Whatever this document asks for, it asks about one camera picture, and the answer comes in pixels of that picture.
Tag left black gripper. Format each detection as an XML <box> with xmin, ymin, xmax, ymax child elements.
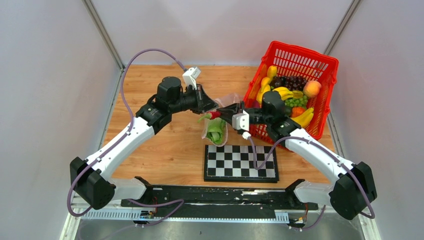
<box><xmin>170</xmin><ymin>84</ymin><xmax>220</xmax><ymax>115</ymax></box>

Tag red chili pepper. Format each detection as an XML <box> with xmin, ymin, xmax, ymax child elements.
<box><xmin>197</xmin><ymin>111</ymin><xmax>221</xmax><ymax>123</ymax></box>

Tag green napa cabbage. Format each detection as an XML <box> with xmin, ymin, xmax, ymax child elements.
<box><xmin>205</xmin><ymin>117</ymin><xmax>227</xmax><ymax>146</ymax></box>

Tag clear zip top bag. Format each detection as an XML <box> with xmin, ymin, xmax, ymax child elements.
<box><xmin>198</xmin><ymin>93</ymin><xmax>242</xmax><ymax>147</ymax></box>

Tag green grapes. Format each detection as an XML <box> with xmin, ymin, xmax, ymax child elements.
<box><xmin>284</xmin><ymin>95</ymin><xmax>309</xmax><ymax>109</ymax></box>

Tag red plastic basket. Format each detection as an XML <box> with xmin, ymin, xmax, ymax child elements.
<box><xmin>242</xmin><ymin>40</ymin><xmax>340</xmax><ymax>141</ymax></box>

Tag orange peach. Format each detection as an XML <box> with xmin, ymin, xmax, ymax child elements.
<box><xmin>303</xmin><ymin>80</ymin><xmax>322</xmax><ymax>98</ymax></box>

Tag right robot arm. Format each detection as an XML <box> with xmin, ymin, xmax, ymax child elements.
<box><xmin>216</xmin><ymin>91</ymin><xmax>377</xmax><ymax>220</ymax></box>

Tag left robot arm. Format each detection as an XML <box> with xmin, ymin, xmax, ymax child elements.
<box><xmin>70</xmin><ymin>76</ymin><xmax>219</xmax><ymax>210</ymax></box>

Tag black white checkerboard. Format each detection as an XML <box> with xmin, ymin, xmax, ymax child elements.
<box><xmin>203</xmin><ymin>145</ymin><xmax>280</xmax><ymax>183</ymax></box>

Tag yellow banana bunch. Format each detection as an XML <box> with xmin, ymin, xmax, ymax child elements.
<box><xmin>272</xmin><ymin>87</ymin><xmax>294</xmax><ymax>101</ymax></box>
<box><xmin>291</xmin><ymin>107</ymin><xmax>315</xmax><ymax>128</ymax></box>

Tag yellow pear squash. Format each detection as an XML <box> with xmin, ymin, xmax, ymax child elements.
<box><xmin>256</xmin><ymin>65</ymin><xmax>278</xmax><ymax>106</ymax></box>

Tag red orange fruit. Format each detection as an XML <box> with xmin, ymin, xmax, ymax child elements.
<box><xmin>290</xmin><ymin>106</ymin><xmax>306</xmax><ymax>118</ymax></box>

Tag dark purple grapes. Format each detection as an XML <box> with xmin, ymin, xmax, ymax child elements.
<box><xmin>269</xmin><ymin>75</ymin><xmax>308</xmax><ymax>91</ymax></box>

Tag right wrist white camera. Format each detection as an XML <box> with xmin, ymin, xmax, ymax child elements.
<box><xmin>231</xmin><ymin>110</ymin><xmax>250</xmax><ymax>132</ymax></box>

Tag wrist white camera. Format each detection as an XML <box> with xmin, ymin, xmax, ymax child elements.
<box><xmin>182</xmin><ymin>66</ymin><xmax>201</xmax><ymax>90</ymax></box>
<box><xmin>231</xmin><ymin>110</ymin><xmax>250</xmax><ymax>132</ymax></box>

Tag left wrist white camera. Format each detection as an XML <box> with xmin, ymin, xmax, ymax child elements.
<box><xmin>182</xmin><ymin>66</ymin><xmax>201</xmax><ymax>90</ymax></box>

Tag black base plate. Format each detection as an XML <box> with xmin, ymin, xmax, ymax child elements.
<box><xmin>119</xmin><ymin>184</ymin><xmax>320</xmax><ymax>220</ymax></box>

